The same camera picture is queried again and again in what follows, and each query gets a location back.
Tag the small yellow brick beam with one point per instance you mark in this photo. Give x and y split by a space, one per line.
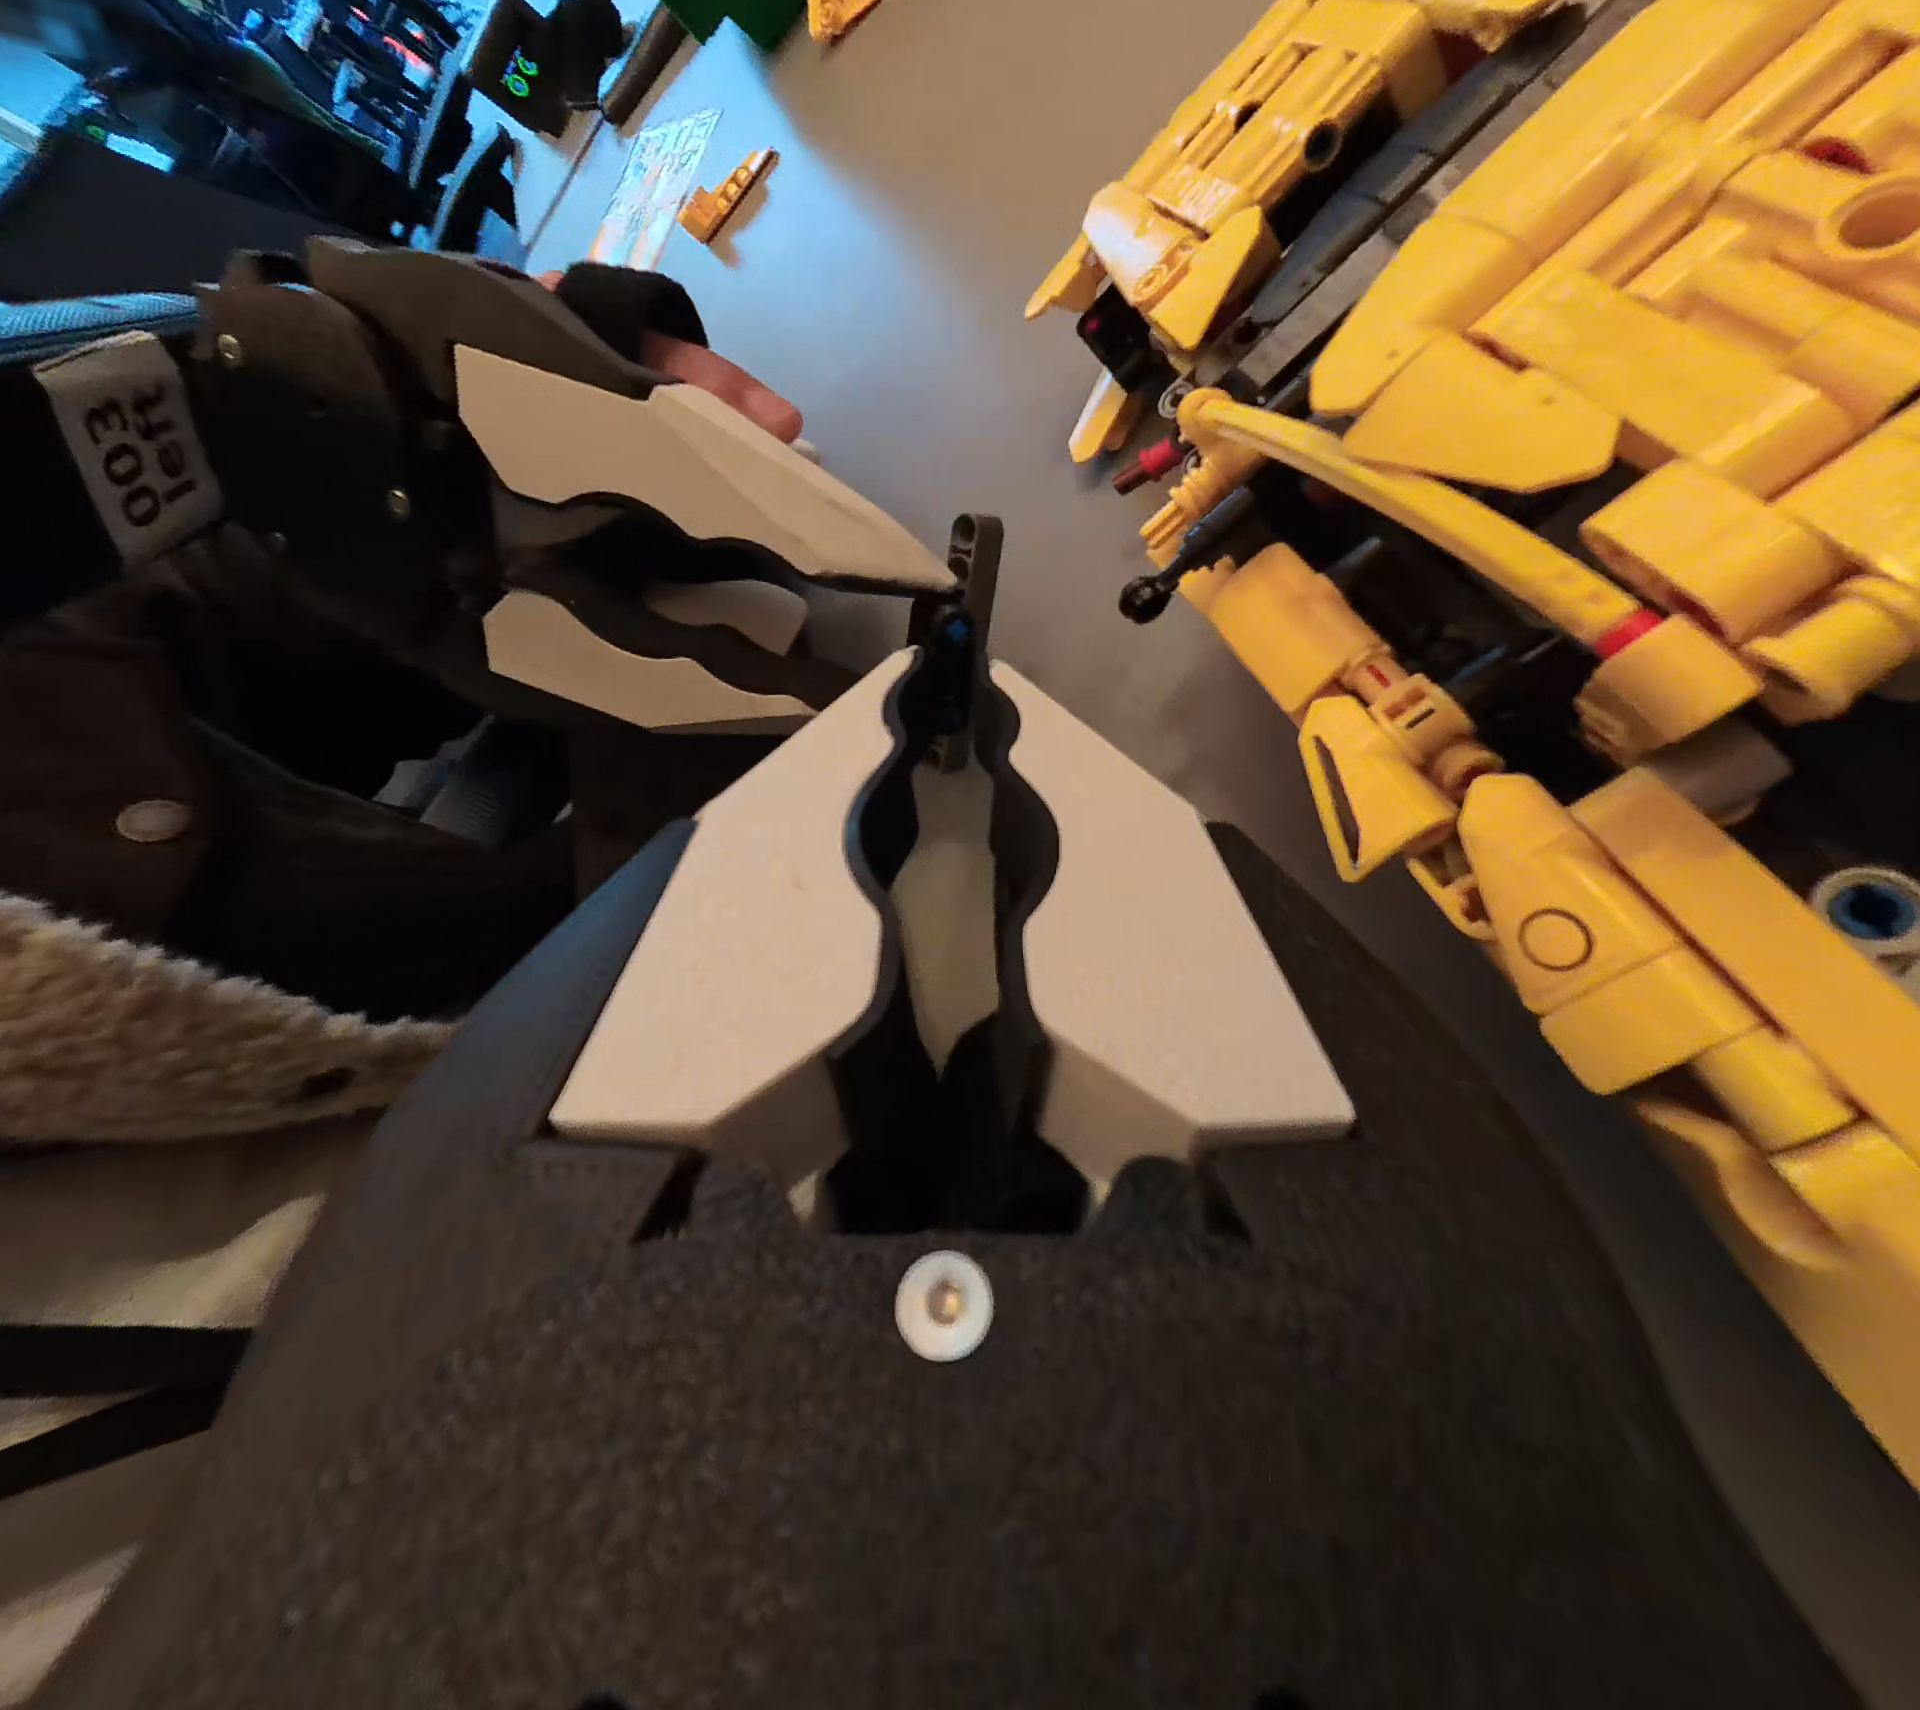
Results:
731 194

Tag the colourful printed sheet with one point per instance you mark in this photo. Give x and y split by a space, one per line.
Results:
653 188

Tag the dark grey brick beam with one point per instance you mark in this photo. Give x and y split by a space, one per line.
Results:
977 552

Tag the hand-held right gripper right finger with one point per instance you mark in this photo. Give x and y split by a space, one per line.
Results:
1183 975

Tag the black device green display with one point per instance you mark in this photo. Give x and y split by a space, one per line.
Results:
521 67

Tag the yellow toy brick car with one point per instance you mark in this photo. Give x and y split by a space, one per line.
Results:
1574 316

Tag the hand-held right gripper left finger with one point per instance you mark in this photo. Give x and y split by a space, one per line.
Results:
720 975

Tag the short blue brick pin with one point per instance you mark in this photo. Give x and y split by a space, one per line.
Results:
955 649

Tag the person's left hand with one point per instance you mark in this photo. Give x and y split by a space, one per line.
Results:
734 390

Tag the person's white shirt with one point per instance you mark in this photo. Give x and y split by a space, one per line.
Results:
120 1229

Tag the grey desk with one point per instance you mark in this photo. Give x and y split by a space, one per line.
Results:
929 316

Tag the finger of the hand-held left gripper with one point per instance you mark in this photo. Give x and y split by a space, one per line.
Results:
600 661
673 465

